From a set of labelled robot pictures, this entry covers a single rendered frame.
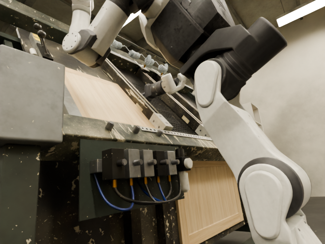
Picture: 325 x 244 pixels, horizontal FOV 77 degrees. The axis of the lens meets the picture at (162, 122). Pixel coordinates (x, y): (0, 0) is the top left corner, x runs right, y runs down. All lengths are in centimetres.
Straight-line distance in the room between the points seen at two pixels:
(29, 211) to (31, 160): 9
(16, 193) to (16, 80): 20
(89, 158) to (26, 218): 29
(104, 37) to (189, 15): 29
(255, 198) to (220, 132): 20
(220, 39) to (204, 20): 9
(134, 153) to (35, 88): 35
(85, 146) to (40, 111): 27
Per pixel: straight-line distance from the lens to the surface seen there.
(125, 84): 141
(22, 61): 50
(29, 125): 45
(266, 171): 53
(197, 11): 76
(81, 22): 89
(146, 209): 120
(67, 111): 82
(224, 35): 70
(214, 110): 61
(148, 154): 72
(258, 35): 66
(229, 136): 61
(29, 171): 47
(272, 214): 53
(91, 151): 71
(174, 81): 132
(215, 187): 177
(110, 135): 76
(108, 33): 78
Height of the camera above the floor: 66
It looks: 16 degrees up
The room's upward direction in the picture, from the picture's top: 6 degrees counter-clockwise
